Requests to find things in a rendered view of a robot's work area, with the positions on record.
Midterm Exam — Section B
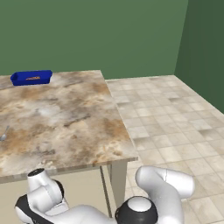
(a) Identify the blue tray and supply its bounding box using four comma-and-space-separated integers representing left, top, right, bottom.
10, 69, 53, 87

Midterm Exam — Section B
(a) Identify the silver spoon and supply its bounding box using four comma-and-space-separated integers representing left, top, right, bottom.
0, 125, 11, 143

